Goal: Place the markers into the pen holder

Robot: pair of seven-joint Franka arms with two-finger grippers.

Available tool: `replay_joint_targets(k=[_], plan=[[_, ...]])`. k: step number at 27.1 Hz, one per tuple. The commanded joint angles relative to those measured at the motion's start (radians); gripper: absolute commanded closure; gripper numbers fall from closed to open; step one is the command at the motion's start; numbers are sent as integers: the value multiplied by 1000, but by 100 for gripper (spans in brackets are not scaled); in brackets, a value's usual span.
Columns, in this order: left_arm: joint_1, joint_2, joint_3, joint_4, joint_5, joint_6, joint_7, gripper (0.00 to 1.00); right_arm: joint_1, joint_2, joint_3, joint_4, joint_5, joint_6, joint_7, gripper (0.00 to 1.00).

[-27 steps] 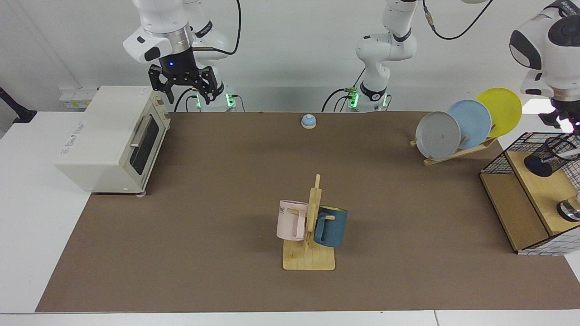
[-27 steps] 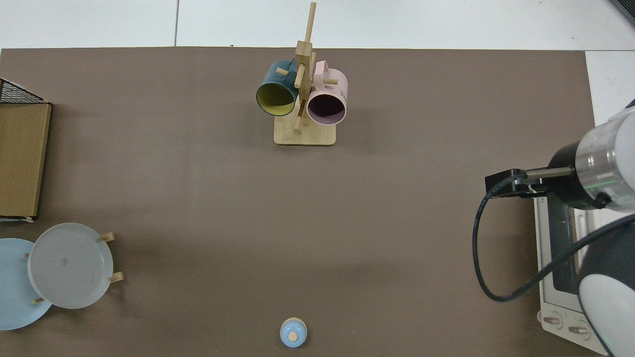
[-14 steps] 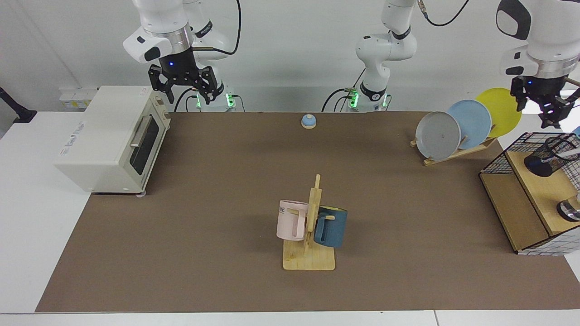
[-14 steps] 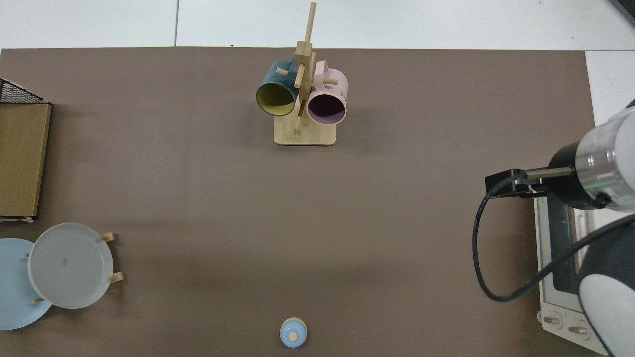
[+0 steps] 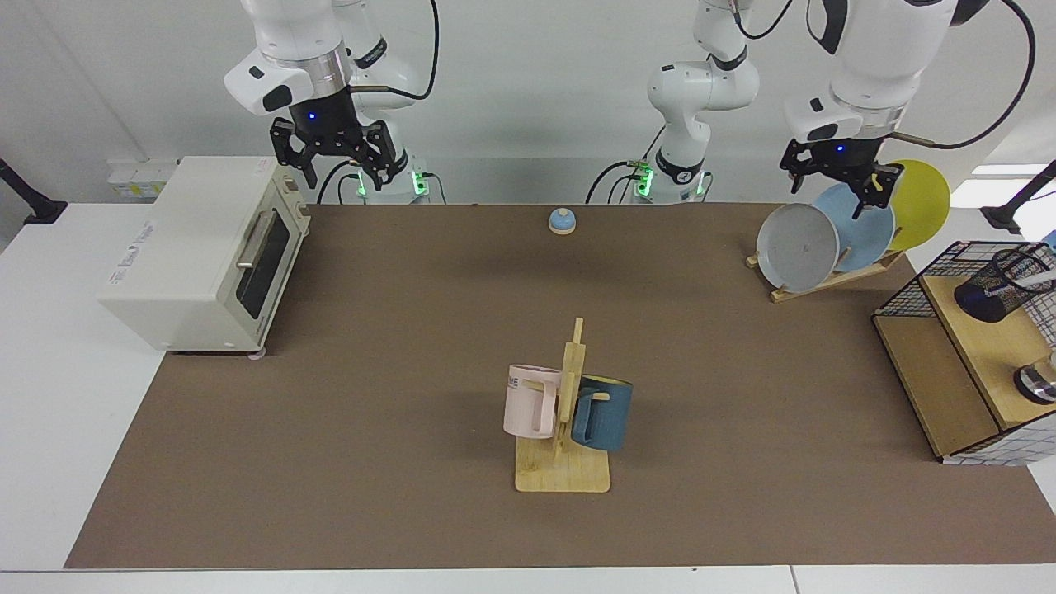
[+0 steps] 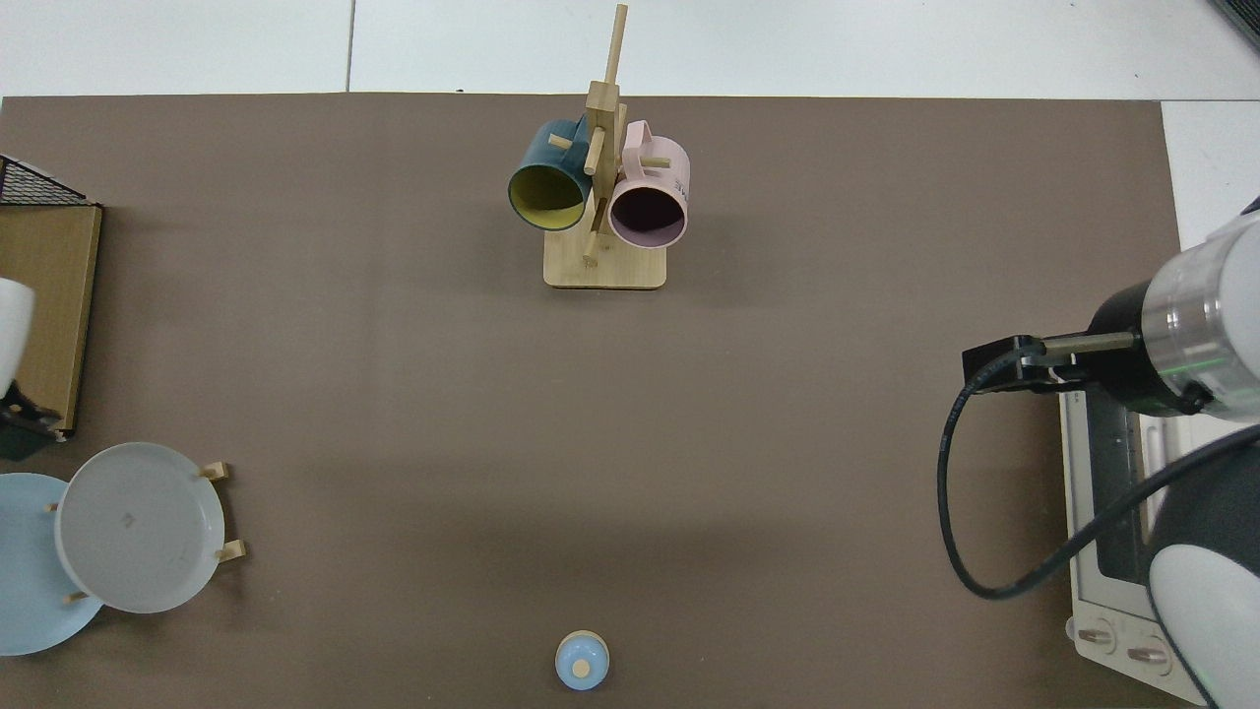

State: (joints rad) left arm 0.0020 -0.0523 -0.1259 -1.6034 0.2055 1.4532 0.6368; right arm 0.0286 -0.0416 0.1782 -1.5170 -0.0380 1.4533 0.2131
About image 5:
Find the blue and white marker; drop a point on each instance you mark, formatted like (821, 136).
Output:
(1035, 279)

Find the black mesh pen holder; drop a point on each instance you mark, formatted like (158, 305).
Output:
(978, 301)

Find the light blue plate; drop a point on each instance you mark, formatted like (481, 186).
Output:
(866, 239)

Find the yellow plate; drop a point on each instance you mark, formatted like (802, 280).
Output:
(920, 206)

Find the grey plate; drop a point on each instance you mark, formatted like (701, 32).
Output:
(796, 247)

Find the wooden plate rack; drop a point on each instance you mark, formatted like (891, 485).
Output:
(825, 285)

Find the pale toaster oven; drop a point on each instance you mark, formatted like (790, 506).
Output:
(190, 247)

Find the small blue round thing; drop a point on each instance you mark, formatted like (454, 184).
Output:
(563, 221)

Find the pink cup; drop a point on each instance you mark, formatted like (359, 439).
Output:
(524, 404)

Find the dark teal cup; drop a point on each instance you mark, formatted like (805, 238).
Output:
(606, 417)

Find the brown table cloth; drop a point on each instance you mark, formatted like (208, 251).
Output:
(330, 478)

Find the wooden cup stand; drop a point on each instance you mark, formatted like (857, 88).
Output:
(565, 474)

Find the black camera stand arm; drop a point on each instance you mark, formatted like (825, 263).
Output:
(25, 198)
(1019, 202)

